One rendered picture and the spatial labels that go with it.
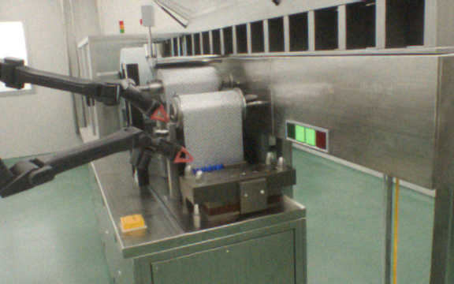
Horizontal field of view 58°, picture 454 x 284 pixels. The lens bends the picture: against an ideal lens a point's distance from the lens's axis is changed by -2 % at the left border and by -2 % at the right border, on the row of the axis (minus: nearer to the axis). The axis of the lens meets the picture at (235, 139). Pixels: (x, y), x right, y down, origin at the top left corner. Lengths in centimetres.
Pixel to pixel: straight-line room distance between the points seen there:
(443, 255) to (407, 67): 54
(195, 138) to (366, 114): 69
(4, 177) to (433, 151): 107
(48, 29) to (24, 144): 182
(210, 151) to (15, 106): 570
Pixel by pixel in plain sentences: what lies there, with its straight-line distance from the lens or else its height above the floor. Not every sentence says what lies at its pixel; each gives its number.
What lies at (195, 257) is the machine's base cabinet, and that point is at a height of 81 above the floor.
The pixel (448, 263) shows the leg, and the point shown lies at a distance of 128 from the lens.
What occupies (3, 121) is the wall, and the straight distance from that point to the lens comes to 713.
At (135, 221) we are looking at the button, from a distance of 146.
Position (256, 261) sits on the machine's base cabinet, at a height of 74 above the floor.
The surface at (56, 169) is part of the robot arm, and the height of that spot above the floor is 116.
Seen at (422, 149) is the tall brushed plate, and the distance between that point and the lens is 101.
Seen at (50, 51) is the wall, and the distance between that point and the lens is 703.
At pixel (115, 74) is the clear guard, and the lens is 252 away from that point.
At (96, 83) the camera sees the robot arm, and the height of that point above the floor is 139.
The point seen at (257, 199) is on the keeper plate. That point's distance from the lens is 148.
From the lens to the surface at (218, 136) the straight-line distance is 160.
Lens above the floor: 146
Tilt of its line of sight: 12 degrees down
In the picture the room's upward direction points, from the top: 3 degrees counter-clockwise
